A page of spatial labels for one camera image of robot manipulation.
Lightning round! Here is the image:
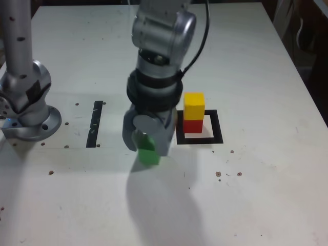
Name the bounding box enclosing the black tape square outline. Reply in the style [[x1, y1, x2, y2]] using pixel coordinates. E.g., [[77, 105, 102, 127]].
[[174, 109, 224, 146]]

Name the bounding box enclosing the white background frame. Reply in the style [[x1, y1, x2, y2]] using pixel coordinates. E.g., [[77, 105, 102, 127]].
[[273, 0, 294, 39]]

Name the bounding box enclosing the yellow cube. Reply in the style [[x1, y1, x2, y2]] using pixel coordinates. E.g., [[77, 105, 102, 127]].
[[183, 92, 206, 120]]

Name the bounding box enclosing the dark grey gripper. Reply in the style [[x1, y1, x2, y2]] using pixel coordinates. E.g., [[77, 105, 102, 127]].
[[122, 104, 178, 157]]

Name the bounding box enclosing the red cube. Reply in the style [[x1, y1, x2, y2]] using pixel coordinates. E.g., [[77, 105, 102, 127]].
[[183, 118, 204, 134]]

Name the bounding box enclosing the green cube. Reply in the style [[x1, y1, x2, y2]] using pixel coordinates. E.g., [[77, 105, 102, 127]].
[[133, 132, 161, 165]]

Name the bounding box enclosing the black tape strip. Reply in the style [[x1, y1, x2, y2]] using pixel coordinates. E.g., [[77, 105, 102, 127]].
[[86, 100, 104, 149]]

